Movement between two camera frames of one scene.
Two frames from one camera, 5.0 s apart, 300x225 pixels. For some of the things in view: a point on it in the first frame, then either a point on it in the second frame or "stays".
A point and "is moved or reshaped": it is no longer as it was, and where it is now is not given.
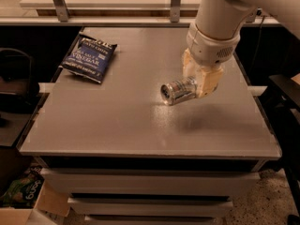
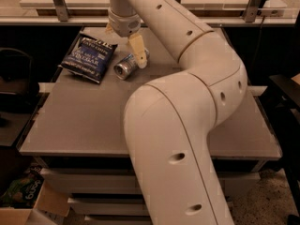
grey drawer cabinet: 124,157 stays
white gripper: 210,51 -> 126,25
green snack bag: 23,191 stays
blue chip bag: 90,58 stays
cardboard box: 50,204 stays
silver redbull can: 179,91 is moved or reshaped
